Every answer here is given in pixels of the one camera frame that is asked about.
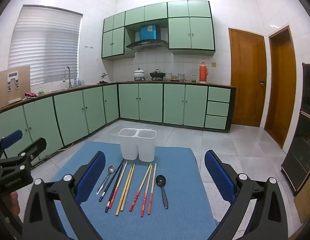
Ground white two-compartment utensil holder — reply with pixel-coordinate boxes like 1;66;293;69
118;128;157;162

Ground metal kitchen faucet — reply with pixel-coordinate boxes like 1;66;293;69
62;66;73;88

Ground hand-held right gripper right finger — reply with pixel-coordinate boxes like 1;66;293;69
204;150;289;240

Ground metal spoon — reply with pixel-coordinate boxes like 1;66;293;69
96;165;116;196

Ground plain bamboo chopstick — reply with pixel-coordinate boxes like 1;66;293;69
120;163;136;211
116;164;134;216

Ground blue table mat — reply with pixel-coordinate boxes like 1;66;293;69
48;141;219;240

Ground dark blue chopstick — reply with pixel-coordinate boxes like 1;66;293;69
99;158;125;202

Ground black spoon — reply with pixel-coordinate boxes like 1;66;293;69
156;175;169;209

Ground person's left hand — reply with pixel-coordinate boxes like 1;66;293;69
6;191;21;217

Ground black range hood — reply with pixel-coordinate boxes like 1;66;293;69
126;39;168;52

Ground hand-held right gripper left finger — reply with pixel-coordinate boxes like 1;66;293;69
21;151;107;240

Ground green wall cabinets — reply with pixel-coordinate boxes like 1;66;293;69
102;1;216;60

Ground dark glass-front cabinet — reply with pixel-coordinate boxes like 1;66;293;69
281;63;310;195

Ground green base cabinets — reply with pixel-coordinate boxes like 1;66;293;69
0;81;237;161

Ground black wok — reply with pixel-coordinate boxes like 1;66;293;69
149;69;166;78

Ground black chopstick red pattern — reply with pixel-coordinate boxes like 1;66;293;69
105;163;124;212

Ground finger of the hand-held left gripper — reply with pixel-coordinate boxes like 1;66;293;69
0;129;23;160
0;137;47;173

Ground white window blind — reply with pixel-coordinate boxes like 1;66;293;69
7;5;83;87

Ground blue wrapped hood chimney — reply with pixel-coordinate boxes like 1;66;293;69
139;24;157;41

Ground orange thermos flask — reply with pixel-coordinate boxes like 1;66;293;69
199;62;209;83

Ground cardboard box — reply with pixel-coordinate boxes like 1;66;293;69
294;175;310;227

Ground wooden door with handle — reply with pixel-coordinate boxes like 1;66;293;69
228;28;267;127

